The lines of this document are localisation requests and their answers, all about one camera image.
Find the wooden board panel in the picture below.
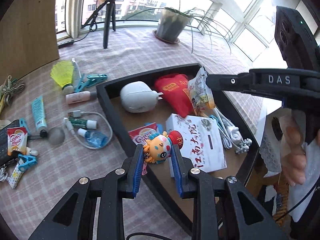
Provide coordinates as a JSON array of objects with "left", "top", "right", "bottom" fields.
[{"left": 1, "top": 0, "right": 59, "bottom": 81}]

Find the white power adapter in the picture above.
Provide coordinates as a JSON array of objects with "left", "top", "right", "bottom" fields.
[{"left": 120, "top": 81, "right": 163, "bottom": 113}]

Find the grey spoon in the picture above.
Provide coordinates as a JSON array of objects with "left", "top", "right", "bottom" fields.
[{"left": 28, "top": 127, "right": 65, "bottom": 146}]

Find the white bead string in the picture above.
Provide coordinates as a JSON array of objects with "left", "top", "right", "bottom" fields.
[{"left": 235, "top": 138, "right": 253, "bottom": 155}]

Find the blue plastic clip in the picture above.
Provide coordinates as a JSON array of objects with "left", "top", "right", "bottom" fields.
[{"left": 18, "top": 154, "right": 37, "bottom": 172}]

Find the small white bottle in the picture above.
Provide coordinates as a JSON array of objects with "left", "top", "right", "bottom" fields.
[{"left": 26, "top": 147, "right": 39, "bottom": 157}]

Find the green lip balm tube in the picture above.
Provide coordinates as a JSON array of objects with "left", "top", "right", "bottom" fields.
[{"left": 68, "top": 118, "right": 98, "bottom": 129}]

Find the grey plant pot with plant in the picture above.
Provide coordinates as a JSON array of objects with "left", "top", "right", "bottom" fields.
[{"left": 122, "top": 0, "right": 233, "bottom": 54}]

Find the monogram patterned lighter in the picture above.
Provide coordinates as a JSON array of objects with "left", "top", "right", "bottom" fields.
[{"left": 8, "top": 163, "right": 24, "bottom": 189}]

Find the Coffee mate sachet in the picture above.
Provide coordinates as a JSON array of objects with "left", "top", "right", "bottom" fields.
[
  {"left": 7, "top": 127, "right": 28, "bottom": 156},
  {"left": 129, "top": 122, "right": 164, "bottom": 175}
]

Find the pink cosmetic tube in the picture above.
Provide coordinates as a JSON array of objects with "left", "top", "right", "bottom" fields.
[{"left": 65, "top": 91, "right": 97, "bottom": 105}]

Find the blue sanitizer bottle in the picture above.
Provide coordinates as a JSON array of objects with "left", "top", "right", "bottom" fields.
[{"left": 77, "top": 128, "right": 108, "bottom": 148}]

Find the red packet bag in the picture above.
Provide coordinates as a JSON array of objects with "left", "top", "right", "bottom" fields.
[{"left": 154, "top": 74, "right": 194, "bottom": 118}]

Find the light blue cream tube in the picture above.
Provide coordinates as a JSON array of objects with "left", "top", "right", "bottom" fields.
[{"left": 31, "top": 96, "right": 48, "bottom": 138}]

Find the yellow shuttlecock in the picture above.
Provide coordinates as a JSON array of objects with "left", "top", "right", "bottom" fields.
[{"left": 50, "top": 61, "right": 74, "bottom": 95}]

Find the black rectangular tray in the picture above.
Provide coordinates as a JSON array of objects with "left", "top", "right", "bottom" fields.
[{"left": 97, "top": 63, "right": 259, "bottom": 235}]

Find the ring light on tripod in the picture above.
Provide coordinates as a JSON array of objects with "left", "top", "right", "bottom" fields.
[{"left": 81, "top": 0, "right": 116, "bottom": 49}]

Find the checked pink tablecloth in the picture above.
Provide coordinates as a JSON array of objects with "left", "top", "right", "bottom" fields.
[{"left": 0, "top": 26, "right": 266, "bottom": 240}]

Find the black wet wipes pack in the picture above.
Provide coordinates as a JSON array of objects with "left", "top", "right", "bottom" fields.
[{"left": 0, "top": 120, "right": 20, "bottom": 166}]

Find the cartoon doll figurine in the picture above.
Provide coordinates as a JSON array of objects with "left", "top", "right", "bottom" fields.
[{"left": 143, "top": 131, "right": 183, "bottom": 164}]

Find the short white USB cable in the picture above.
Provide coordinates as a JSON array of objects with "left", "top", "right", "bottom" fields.
[{"left": 63, "top": 109, "right": 114, "bottom": 151}]

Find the teal clothes peg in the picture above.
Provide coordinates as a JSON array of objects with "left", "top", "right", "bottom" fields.
[{"left": 74, "top": 74, "right": 108, "bottom": 93}]

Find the person right hand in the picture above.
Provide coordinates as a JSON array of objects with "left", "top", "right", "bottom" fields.
[{"left": 279, "top": 114, "right": 319, "bottom": 187}]

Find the snack packet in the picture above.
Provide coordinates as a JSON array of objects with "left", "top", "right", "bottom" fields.
[{"left": 188, "top": 67, "right": 215, "bottom": 116}]

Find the white calligraphy printed box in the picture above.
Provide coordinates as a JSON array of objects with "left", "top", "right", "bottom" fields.
[{"left": 165, "top": 113, "right": 227, "bottom": 178}]

